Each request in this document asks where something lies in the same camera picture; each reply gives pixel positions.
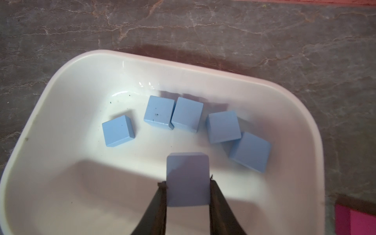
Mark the white plastic tray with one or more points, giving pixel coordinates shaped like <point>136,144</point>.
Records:
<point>62,179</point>

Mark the magenta flat block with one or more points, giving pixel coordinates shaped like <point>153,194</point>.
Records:
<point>352,222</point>

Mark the blue cube in tray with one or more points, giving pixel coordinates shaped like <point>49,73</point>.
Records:
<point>251,151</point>
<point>159,112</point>
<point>223,127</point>
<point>187,114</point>

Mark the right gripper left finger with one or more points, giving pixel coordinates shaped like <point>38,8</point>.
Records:
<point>153,221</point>

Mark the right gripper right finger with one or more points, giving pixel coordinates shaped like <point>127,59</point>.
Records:
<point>222,219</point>

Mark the small blue cube block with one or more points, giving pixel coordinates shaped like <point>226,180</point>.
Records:
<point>118,131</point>

